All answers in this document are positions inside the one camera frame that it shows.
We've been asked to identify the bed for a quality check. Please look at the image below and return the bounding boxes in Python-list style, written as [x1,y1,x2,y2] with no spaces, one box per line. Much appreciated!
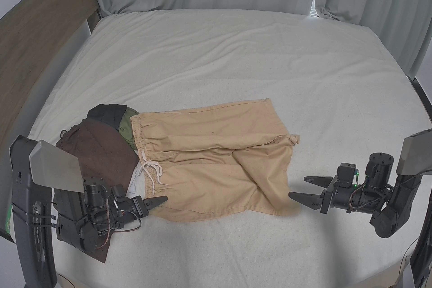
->
[0,0,432,288]

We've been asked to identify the tan shorts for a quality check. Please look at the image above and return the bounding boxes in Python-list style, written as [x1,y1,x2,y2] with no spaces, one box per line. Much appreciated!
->
[130,98,301,223]

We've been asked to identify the white garment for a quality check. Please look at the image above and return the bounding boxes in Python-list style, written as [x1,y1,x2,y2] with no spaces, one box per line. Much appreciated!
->
[128,164,146,195]

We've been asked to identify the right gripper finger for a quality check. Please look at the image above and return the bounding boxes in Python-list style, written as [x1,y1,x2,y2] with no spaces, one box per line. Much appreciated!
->
[303,175,335,189]
[288,191,324,212]

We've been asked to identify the green garment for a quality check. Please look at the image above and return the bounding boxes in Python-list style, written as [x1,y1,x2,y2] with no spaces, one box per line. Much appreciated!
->
[118,107,141,152]

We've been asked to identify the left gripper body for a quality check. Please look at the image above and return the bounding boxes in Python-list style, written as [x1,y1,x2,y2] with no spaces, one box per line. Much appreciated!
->
[117,197,151,222]

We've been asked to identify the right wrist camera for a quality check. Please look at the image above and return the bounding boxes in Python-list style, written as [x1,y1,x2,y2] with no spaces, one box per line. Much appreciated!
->
[337,162,359,188]

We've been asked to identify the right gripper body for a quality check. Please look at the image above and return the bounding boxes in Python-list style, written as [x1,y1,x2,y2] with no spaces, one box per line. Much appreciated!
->
[319,177,357,215]

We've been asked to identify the brown garment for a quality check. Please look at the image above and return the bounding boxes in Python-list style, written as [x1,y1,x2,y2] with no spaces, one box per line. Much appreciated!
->
[56,119,139,263]

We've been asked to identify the black garment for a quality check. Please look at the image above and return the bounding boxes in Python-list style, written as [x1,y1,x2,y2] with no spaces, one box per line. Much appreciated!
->
[87,104,128,129]

